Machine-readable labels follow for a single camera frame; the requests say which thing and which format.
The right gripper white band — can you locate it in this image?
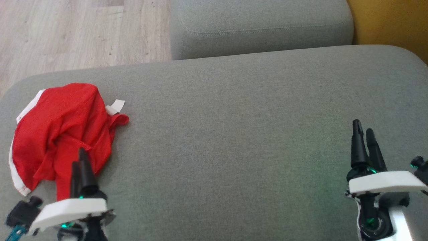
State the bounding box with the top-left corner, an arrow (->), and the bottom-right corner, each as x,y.
345,119 -> 428,241

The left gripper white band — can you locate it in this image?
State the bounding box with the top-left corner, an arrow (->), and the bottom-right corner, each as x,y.
28,147 -> 116,241

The large grey sofa chaise cushion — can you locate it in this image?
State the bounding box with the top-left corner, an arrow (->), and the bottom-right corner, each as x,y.
0,45 -> 428,241

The grey sofa seat cushion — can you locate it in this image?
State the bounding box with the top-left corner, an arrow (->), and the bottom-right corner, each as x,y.
170,0 -> 354,61

